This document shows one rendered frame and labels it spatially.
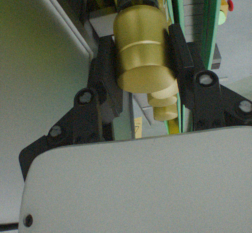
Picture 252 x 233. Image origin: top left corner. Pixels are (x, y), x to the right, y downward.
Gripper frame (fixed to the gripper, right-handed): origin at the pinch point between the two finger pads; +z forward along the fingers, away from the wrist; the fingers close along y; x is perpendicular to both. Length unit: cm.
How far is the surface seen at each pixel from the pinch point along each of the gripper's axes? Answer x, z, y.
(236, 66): -67, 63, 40
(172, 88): -5.3, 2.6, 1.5
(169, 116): -16.0, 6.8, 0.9
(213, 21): -15.5, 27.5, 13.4
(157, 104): -11.2, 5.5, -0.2
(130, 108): -59, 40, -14
